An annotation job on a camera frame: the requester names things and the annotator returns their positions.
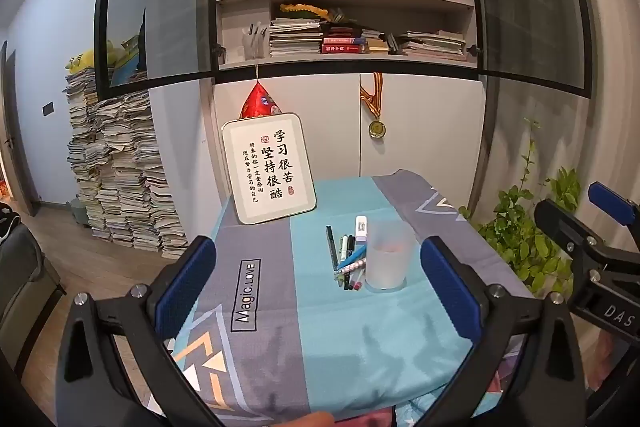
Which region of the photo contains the blue pen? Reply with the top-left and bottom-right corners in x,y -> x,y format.
337,245 -> 370,272

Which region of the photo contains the framed calligraphy sign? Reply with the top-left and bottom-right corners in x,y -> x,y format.
221,111 -> 317,226

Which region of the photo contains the yellow flower garland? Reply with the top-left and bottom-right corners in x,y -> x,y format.
279,3 -> 331,22

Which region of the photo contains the dark door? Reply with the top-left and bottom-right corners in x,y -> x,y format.
0,39 -> 38,218

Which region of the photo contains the red pyramid ornament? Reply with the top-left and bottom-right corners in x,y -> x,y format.
239,79 -> 283,120

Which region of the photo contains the grey bookcase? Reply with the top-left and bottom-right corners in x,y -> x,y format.
95,0 -> 608,228

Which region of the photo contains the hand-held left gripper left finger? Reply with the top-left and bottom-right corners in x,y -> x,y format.
57,235 -> 229,427

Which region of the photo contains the frosted plastic cup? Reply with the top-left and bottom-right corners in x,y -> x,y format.
365,220 -> 417,292

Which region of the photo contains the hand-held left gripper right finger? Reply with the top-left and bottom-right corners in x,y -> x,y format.
412,235 -> 586,427

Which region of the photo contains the person's left hand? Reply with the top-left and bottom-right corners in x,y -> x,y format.
270,411 -> 337,427

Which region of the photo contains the tall pile of papers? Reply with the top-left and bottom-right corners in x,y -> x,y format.
62,67 -> 188,258

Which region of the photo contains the slanted stack of grey books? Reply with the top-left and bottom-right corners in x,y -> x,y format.
397,31 -> 468,60

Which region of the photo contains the stack of white books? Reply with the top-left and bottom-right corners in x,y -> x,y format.
269,19 -> 323,58

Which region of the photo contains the yellow plush toy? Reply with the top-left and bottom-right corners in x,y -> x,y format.
65,49 -> 98,72

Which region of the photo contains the stack of red books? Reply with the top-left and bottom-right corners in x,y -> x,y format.
320,27 -> 368,54

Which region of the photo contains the grey chair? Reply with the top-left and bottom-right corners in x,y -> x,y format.
0,222 -> 66,378

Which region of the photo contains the green leafy plant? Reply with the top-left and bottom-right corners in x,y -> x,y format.
457,117 -> 583,298

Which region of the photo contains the clear pen holder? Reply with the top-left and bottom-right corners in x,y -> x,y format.
242,23 -> 267,60

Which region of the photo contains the pink checked pen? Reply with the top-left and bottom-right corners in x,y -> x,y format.
334,258 -> 368,279

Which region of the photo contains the slim black pen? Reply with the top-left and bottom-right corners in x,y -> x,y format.
326,225 -> 339,272

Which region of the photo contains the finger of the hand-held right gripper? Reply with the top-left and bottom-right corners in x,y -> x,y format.
534,199 -> 604,304
588,180 -> 640,229

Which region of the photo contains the gold medal with striped ribbon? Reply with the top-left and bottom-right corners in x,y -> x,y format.
359,72 -> 388,139

